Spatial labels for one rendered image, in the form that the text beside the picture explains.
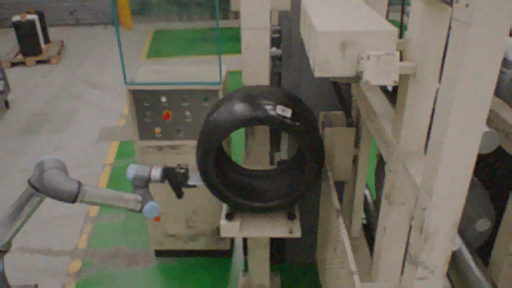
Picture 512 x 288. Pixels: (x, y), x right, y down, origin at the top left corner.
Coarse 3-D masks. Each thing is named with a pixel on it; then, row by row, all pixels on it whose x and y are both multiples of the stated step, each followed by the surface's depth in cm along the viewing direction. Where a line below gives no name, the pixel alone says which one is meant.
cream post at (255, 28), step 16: (240, 0) 182; (256, 0) 182; (256, 16) 185; (256, 32) 188; (256, 48) 192; (256, 64) 195; (256, 80) 199; (256, 128) 210; (256, 144) 214; (256, 160) 219; (256, 240) 243; (256, 256) 249; (256, 272) 255
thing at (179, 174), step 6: (162, 168) 189; (168, 168) 189; (174, 168) 191; (180, 168) 192; (186, 168) 192; (162, 174) 189; (168, 174) 191; (174, 174) 190; (180, 174) 189; (186, 174) 190; (162, 180) 190; (174, 180) 192; (180, 180) 191; (186, 180) 191; (180, 186) 191
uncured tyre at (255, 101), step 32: (224, 96) 185; (256, 96) 171; (288, 96) 178; (224, 128) 169; (288, 128) 168; (224, 160) 206; (288, 160) 208; (320, 160) 177; (224, 192) 182; (256, 192) 206; (288, 192) 199
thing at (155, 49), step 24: (120, 0) 218; (144, 0) 218; (168, 0) 217; (192, 0) 217; (216, 0) 216; (120, 24) 223; (144, 24) 223; (168, 24) 223; (192, 24) 223; (216, 24) 222; (120, 48) 229; (144, 48) 229; (168, 48) 229; (192, 48) 229; (216, 48) 228; (144, 72) 235; (168, 72) 235; (192, 72) 235; (216, 72) 235
